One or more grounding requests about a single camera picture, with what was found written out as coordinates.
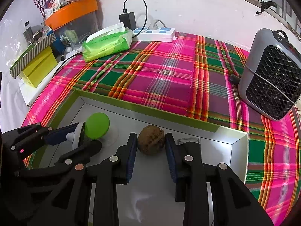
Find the black hook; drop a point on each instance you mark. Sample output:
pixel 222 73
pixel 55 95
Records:
pixel 267 5

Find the striped cardboard box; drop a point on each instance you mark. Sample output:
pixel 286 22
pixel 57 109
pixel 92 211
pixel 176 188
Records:
pixel 35 49

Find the green tissue pack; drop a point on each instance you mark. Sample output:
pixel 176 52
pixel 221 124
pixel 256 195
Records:
pixel 105 44

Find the black charger adapter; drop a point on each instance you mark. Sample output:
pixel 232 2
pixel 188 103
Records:
pixel 127 20

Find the green and white cardboard box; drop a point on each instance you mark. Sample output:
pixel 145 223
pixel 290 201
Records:
pixel 150 113

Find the clear bin with orange lid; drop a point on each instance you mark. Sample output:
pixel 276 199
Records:
pixel 70 11

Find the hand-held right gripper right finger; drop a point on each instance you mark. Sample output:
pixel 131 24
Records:
pixel 170 161

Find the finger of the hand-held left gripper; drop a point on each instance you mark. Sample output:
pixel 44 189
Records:
pixel 77 156
pixel 60 135

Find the pink green plaid cloth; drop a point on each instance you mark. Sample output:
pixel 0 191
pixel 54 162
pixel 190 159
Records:
pixel 164 70

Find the grey portable heater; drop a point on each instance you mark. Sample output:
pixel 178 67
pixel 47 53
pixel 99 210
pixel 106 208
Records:
pixel 256 58

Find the brown walnut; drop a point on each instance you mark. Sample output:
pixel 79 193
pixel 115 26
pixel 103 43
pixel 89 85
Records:
pixel 150 142

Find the black heater plug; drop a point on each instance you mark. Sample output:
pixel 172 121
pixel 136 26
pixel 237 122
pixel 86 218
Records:
pixel 234 79

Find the yellow-green cardboard box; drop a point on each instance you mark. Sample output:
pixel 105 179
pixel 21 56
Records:
pixel 40 68

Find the green suction knob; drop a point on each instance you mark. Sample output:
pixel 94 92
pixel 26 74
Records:
pixel 97 126

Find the white power strip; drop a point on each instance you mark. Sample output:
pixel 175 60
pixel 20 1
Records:
pixel 162 34

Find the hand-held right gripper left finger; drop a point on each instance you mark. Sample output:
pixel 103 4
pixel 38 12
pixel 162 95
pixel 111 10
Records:
pixel 131 156

